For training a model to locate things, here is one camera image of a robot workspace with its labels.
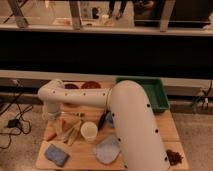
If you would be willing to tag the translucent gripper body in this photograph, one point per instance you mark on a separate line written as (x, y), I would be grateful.
(59, 126)

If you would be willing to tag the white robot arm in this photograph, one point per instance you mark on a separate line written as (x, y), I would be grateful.
(137, 137)

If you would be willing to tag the purple bowl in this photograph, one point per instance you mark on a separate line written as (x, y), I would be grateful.
(71, 86)

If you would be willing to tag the red bowl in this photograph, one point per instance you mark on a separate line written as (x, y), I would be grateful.
(91, 85)

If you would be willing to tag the wooden board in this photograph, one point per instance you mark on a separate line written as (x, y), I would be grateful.
(84, 159)

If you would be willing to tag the white cup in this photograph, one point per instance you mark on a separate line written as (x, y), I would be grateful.
(89, 131)

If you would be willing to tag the blue sponge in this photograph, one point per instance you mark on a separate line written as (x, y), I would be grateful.
(56, 155)

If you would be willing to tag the black power adapter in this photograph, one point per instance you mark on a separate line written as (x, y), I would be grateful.
(13, 123)

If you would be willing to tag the blue cup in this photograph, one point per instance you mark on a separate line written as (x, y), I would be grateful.
(109, 120)

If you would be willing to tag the grey blue cloth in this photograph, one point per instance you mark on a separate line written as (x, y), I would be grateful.
(107, 150)

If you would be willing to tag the green plastic tray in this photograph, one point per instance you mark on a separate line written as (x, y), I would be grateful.
(154, 90)

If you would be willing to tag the pile of dark raisins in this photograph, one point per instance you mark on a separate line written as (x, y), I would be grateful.
(174, 157)

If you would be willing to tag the black handled brush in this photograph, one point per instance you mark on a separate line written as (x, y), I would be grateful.
(102, 120)

